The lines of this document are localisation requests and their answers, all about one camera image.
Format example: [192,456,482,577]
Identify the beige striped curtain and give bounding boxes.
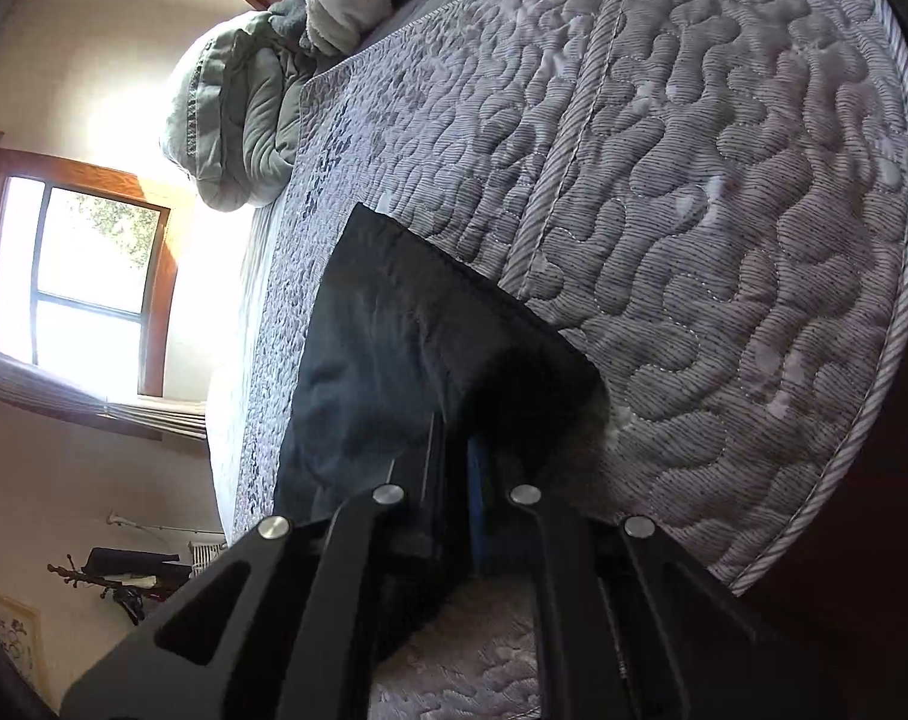
[0,343,209,442]

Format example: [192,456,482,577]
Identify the black pants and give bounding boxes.
[272,202,606,661]

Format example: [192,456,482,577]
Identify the white radiator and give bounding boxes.
[188,540,228,575]

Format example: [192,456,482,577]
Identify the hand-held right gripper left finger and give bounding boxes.
[60,411,449,720]

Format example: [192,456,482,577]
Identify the grey quilted mattress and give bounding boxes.
[208,0,908,720]

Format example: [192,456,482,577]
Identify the framed floral picture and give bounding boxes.
[0,586,46,670]

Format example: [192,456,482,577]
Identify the green comforter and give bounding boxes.
[159,11,316,211]

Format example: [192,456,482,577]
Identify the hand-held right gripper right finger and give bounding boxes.
[467,437,849,720]

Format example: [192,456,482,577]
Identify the dark grey blanket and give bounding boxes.
[266,0,335,72]

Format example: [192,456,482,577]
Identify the wood framed window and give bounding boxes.
[0,129,179,422]

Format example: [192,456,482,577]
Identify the wooden coat rack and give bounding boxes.
[47,546,193,625]

